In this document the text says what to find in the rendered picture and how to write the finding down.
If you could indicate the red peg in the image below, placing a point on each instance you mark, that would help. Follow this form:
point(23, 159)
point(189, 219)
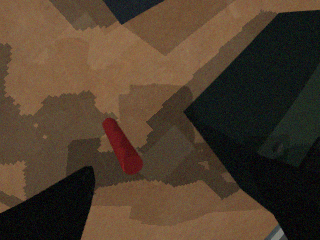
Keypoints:
point(129, 160)

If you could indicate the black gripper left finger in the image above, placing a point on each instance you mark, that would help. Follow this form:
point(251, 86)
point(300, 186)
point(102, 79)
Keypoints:
point(58, 213)

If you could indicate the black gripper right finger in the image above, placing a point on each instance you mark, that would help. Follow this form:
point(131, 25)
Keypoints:
point(292, 193)

